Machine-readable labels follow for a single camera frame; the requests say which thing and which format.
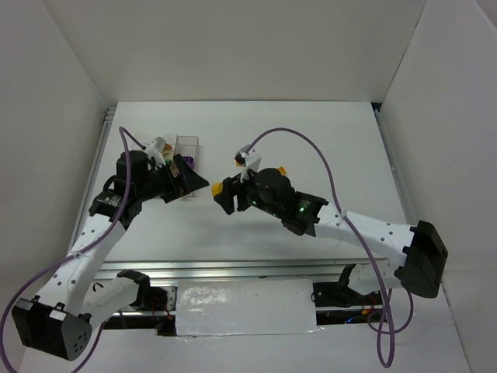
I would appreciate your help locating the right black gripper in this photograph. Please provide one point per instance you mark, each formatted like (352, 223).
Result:
(236, 198)

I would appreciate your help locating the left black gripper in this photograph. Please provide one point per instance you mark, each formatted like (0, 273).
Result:
(177, 183)

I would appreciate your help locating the purple round lego piece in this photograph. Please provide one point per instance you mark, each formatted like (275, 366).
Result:
(190, 161)

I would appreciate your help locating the yellow round lego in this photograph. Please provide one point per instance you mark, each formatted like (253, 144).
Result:
(217, 188)

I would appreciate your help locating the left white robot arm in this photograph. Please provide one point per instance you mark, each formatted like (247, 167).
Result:
(60, 318)

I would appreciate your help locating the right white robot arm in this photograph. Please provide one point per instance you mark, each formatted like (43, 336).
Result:
(412, 257)

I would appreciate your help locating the clear tall narrow container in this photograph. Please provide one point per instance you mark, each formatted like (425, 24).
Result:
(186, 146)

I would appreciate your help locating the clear wavy container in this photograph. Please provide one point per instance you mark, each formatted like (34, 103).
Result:
(171, 138)

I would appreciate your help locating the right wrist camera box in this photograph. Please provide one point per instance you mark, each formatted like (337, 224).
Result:
(249, 159)

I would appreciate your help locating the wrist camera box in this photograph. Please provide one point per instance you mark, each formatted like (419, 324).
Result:
(249, 159)
(155, 148)

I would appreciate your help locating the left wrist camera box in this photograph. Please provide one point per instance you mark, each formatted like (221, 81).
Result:
(155, 148)

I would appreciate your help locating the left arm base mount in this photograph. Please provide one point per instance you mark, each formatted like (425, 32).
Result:
(152, 307)

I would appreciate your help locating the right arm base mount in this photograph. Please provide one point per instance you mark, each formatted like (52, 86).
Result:
(337, 304)

